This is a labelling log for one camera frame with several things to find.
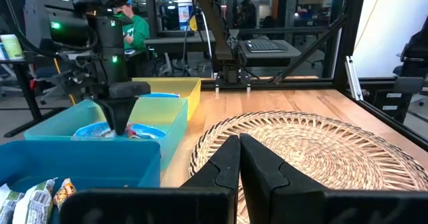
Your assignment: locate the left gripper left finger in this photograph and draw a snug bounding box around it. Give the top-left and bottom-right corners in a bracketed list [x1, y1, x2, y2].
[182, 135, 241, 190]

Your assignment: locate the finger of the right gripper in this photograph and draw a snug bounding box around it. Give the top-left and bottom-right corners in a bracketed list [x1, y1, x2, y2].
[94, 97, 118, 135]
[116, 97, 139, 136]

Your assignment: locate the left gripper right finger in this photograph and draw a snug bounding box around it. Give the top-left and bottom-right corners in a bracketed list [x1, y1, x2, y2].
[239, 132, 326, 224]

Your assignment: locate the red green granola bar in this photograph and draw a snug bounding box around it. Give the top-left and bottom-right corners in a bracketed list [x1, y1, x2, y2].
[124, 123, 136, 139]

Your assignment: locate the orange print granola bar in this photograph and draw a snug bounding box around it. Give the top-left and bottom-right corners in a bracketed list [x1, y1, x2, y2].
[52, 177, 78, 212]

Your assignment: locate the white green granola bar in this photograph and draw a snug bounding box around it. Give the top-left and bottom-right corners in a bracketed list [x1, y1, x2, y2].
[12, 178, 56, 224]
[0, 183, 25, 224]

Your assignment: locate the teal plastic bin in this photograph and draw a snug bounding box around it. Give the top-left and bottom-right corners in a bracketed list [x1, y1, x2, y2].
[23, 96, 189, 172]

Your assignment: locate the dark blue plastic bin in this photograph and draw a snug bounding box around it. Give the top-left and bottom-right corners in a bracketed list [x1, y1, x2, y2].
[0, 139, 163, 224]

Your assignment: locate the yellow plastic bin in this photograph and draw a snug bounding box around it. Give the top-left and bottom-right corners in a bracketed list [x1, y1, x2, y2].
[131, 76, 203, 122]

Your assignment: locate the person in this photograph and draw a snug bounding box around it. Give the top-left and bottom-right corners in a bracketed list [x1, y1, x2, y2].
[114, 0, 152, 55]
[236, 0, 257, 30]

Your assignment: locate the round woven straw placemat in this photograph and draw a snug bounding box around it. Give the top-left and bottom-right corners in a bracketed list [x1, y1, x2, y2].
[187, 110, 428, 224]

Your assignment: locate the dark grey desk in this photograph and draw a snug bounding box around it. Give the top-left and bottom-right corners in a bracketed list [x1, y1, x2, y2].
[143, 29, 302, 68]

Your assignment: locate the green white canister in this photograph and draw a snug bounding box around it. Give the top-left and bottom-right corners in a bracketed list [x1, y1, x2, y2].
[0, 33, 25, 62]

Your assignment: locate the black keyboard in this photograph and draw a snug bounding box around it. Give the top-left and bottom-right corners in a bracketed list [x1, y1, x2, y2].
[244, 38, 286, 54]

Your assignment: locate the black office chair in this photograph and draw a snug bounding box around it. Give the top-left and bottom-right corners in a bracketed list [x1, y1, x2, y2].
[392, 16, 428, 95]

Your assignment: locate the yellow extension cable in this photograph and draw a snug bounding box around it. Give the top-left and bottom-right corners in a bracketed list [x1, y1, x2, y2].
[52, 58, 77, 106]

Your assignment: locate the black aluminium table frame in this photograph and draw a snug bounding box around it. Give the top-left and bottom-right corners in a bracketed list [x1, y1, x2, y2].
[142, 0, 428, 152]

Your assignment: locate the white frame bracket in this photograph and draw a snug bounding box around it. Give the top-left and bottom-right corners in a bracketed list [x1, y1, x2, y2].
[344, 55, 364, 102]

